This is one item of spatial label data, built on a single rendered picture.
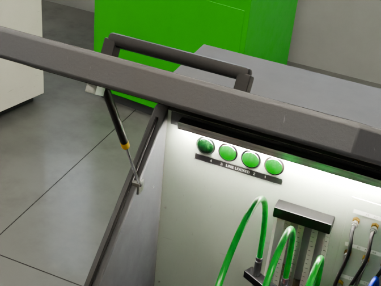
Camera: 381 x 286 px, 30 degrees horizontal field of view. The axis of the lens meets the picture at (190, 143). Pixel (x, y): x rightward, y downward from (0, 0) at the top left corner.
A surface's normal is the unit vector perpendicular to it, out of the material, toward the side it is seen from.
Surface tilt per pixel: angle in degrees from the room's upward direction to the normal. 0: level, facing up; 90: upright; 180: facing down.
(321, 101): 0
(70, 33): 0
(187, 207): 90
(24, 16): 90
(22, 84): 90
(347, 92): 0
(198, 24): 90
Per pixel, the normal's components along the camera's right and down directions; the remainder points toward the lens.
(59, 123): 0.08, -0.85
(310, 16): -0.39, 0.45
